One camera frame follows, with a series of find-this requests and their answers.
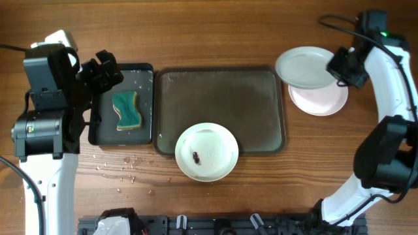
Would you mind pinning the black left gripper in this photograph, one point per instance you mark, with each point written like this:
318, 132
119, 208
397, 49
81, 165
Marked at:
98, 72

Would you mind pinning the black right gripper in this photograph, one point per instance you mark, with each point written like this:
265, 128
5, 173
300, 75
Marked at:
346, 70

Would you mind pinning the green yellow sponge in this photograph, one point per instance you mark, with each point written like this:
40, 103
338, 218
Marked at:
125, 105

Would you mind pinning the white plate with dark smear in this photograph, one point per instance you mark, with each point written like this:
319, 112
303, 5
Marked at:
324, 101

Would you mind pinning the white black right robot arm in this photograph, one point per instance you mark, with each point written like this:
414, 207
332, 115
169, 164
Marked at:
385, 164

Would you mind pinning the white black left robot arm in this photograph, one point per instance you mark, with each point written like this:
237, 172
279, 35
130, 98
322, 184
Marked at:
47, 138

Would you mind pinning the small black tray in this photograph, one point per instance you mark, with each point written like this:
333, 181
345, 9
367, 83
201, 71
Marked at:
103, 130

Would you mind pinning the large dark brown tray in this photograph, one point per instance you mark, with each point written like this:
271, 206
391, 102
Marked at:
247, 101

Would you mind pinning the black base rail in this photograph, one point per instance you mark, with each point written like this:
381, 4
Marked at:
126, 221

